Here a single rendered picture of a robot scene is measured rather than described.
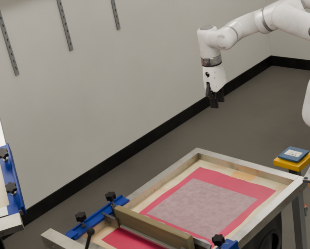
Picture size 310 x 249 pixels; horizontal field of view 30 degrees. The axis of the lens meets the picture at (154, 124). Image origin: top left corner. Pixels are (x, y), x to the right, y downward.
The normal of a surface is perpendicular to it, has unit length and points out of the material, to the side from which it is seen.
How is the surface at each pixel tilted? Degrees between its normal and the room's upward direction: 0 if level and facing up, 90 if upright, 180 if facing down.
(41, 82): 90
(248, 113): 0
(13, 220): 32
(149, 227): 90
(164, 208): 0
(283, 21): 93
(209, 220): 0
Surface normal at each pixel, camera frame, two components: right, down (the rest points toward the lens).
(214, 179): -0.18, -0.89
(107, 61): 0.71, 0.18
